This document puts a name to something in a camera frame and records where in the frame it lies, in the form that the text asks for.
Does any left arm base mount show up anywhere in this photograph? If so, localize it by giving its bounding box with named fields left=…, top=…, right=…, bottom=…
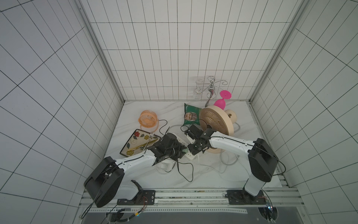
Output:
left=117, top=180, right=156, bottom=206

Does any white power strip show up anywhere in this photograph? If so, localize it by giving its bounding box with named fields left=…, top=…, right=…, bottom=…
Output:
left=174, top=133, right=198, bottom=161

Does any floral square plate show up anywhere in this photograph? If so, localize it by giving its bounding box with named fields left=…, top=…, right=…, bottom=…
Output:
left=120, top=129, right=160, bottom=157

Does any orange small desk fan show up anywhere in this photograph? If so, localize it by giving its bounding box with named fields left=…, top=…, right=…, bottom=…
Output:
left=138, top=110, right=159, bottom=132

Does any green snack bag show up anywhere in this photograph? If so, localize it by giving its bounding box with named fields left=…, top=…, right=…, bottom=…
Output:
left=183, top=104, right=201, bottom=126

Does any black white fan cable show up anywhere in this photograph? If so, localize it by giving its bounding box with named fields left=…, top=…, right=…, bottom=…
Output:
left=164, top=159, right=195, bottom=183

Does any chrome hook stand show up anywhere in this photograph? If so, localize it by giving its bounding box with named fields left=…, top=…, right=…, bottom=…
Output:
left=194, top=76, right=228, bottom=107

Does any black orange fan cable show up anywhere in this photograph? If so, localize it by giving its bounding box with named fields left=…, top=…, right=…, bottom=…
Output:
left=158, top=119, right=171, bottom=136

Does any white small desk fan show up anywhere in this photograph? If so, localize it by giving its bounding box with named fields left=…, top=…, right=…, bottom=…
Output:
left=154, top=159, right=176, bottom=175

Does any aluminium mounting rail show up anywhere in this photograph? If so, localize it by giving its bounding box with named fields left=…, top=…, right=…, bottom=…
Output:
left=80, top=188, right=304, bottom=214

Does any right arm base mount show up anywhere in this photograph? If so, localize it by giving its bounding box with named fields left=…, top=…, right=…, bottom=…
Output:
left=225, top=189, right=267, bottom=205

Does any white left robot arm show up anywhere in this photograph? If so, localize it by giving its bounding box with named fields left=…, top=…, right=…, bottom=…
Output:
left=84, top=133, right=187, bottom=208

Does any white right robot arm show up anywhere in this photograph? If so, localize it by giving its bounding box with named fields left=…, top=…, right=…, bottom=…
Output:
left=184, top=125, right=279, bottom=197

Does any pink plastic goblet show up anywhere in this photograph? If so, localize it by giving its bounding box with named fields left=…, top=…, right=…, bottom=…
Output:
left=214, top=90, right=232, bottom=110

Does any white power strip cable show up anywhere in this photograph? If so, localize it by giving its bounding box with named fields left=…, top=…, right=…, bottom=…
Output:
left=192, top=153, right=252, bottom=183

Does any silver fork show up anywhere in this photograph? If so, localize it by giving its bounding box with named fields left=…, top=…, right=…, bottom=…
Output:
left=143, top=132, right=154, bottom=153

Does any gold knife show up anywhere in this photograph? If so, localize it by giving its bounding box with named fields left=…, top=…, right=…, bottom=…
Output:
left=125, top=139, right=158, bottom=156

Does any large beige desk fan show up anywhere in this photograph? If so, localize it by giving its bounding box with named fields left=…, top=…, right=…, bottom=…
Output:
left=199, top=105, right=238, bottom=154

